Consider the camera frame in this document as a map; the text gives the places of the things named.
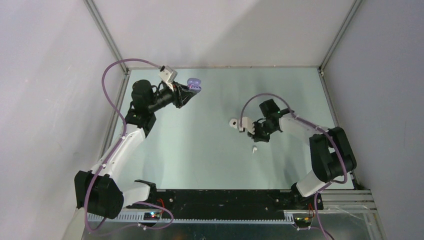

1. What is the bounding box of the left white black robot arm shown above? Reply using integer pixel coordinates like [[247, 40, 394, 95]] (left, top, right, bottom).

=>
[[74, 78, 202, 219]]

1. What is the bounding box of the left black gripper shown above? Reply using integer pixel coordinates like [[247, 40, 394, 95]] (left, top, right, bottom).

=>
[[147, 81, 196, 113]]

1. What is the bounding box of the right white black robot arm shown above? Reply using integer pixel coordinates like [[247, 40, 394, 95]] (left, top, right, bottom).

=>
[[248, 99, 357, 209]]

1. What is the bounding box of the white earbud charging case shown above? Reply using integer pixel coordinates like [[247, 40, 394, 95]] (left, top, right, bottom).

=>
[[229, 118, 240, 129]]

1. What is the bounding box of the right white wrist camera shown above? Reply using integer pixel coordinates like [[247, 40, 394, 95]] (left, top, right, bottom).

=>
[[238, 116, 255, 135]]

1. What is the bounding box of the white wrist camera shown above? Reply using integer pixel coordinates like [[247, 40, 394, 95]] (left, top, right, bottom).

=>
[[158, 65, 178, 92], [238, 116, 255, 135]]

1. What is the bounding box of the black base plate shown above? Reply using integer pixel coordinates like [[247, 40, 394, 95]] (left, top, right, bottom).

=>
[[147, 189, 324, 222]]

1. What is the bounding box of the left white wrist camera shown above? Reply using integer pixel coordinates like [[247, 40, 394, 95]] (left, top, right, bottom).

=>
[[158, 65, 178, 92]]

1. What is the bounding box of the purple earbud charging case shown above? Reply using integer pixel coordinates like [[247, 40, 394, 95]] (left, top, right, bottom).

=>
[[187, 77, 202, 93]]

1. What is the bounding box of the aluminium frame rail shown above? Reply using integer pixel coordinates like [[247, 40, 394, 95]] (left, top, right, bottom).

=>
[[81, 189, 385, 240]]

